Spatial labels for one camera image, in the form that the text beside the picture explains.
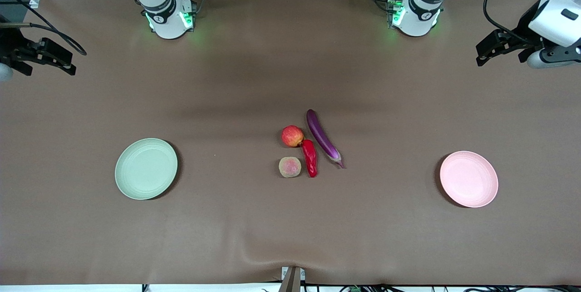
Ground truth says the long purple eggplant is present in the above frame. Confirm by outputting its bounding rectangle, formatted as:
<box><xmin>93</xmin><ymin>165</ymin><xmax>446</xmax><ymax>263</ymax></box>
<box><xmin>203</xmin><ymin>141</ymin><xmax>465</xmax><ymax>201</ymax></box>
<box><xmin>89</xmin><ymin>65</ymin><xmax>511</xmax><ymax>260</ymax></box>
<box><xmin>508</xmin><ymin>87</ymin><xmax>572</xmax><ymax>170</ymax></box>
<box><xmin>306</xmin><ymin>109</ymin><xmax>345</xmax><ymax>169</ymax></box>

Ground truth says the red chili pepper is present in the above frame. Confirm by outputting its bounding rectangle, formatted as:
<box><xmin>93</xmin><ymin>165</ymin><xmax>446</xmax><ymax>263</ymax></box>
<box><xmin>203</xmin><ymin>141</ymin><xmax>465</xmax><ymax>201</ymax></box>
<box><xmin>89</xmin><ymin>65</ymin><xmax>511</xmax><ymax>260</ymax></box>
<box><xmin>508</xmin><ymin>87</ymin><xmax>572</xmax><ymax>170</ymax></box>
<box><xmin>301</xmin><ymin>139</ymin><xmax>319</xmax><ymax>178</ymax></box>

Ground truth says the red apple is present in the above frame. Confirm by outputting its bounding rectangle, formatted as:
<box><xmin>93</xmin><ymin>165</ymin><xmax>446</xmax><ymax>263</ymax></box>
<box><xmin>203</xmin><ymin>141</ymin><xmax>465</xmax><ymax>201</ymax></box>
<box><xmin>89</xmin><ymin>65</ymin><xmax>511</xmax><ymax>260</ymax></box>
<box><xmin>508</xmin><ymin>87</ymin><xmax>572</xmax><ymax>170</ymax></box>
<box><xmin>281</xmin><ymin>125</ymin><xmax>305</xmax><ymax>148</ymax></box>

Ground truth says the pink green peach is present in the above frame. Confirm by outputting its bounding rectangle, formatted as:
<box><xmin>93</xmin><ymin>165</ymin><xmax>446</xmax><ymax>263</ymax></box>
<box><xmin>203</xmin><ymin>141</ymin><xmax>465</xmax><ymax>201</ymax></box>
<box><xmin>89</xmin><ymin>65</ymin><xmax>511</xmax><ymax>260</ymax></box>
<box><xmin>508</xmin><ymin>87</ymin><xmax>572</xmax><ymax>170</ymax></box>
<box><xmin>278</xmin><ymin>156</ymin><xmax>302</xmax><ymax>178</ymax></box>

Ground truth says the pale pink plate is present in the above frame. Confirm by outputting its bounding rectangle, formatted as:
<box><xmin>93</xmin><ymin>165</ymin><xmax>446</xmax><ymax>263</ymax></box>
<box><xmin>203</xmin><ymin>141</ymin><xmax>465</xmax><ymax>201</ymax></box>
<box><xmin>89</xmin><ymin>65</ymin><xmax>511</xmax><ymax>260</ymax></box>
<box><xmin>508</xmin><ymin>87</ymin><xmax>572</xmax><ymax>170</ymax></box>
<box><xmin>439</xmin><ymin>150</ymin><xmax>499</xmax><ymax>208</ymax></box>

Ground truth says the pale green plate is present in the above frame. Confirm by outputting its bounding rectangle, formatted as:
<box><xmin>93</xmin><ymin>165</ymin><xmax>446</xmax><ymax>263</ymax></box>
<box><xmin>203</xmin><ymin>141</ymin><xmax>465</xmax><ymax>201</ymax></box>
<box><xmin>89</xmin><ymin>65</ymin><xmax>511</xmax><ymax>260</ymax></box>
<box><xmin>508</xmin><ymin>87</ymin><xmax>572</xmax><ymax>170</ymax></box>
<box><xmin>114</xmin><ymin>138</ymin><xmax>178</xmax><ymax>201</ymax></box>

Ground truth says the brown table cloth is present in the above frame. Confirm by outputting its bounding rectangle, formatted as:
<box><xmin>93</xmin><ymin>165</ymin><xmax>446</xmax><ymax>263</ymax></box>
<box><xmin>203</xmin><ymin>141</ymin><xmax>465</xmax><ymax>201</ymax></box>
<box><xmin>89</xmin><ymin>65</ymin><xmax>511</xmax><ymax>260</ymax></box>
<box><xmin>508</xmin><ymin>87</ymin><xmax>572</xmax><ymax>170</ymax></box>
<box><xmin>0</xmin><ymin>0</ymin><xmax>581</xmax><ymax>286</ymax></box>

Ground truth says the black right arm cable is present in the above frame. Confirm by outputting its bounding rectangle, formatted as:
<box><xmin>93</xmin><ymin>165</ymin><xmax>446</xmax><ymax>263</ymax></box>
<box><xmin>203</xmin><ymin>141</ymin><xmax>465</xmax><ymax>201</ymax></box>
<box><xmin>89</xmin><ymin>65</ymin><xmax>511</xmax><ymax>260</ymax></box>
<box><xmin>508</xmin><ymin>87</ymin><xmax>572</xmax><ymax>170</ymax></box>
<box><xmin>0</xmin><ymin>0</ymin><xmax>87</xmax><ymax>55</ymax></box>

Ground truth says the metal table edge bracket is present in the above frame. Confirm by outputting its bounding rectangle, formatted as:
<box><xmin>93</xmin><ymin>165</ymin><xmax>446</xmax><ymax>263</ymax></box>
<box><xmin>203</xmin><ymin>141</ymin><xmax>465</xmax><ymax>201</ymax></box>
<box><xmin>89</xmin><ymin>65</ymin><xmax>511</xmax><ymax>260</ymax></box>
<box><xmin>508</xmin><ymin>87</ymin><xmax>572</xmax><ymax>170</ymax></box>
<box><xmin>281</xmin><ymin>266</ymin><xmax>306</xmax><ymax>292</ymax></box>

